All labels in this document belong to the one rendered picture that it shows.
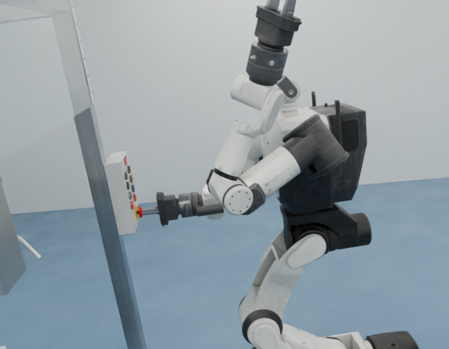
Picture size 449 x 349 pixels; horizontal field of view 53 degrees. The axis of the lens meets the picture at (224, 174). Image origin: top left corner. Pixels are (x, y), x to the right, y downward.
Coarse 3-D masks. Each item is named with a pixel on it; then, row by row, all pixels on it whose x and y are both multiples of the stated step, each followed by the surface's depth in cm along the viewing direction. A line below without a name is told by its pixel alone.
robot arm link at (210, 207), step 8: (192, 200) 160; (200, 200) 161; (208, 200) 160; (216, 200) 160; (192, 208) 160; (200, 208) 158; (208, 208) 158; (216, 208) 158; (208, 216) 165; (216, 216) 164
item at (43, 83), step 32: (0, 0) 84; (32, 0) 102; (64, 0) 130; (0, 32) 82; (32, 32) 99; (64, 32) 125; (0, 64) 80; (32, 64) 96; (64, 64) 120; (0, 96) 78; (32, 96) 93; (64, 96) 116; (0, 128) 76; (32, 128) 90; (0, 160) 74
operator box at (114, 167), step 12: (120, 156) 157; (108, 168) 149; (120, 168) 150; (108, 180) 150; (120, 180) 151; (120, 192) 152; (120, 204) 153; (120, 216) 154; (132, 216) 155; (120, 228) 155; (132, 228) 156
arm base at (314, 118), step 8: (312, 120) 117; (296, 128) 119; (304, 128) 117; (288, 136) 122; (296, 136) 120; (336, 160) 117; (344, 160) 118; (312, 168) 124; (328, 168) 117; (336, 168) 118; (312, 176) 124; (320, 176) 121
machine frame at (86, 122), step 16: (80, 112) 144; (80, 128) 145; (96, 128) 148; (80, 144) 146; (96, 144) 147; (96, 160) 148; (96, 176) 150; (96, 192) 151; (96, 208) 153; (112, 208) 153; (112, 224) 155; (112, 240) 156; (112, 256) 158; (112, 272) 160; (128, 272) 163; (128, 288) 162; (128, 304) 164; (128, 320) 166; (128, 336) 168
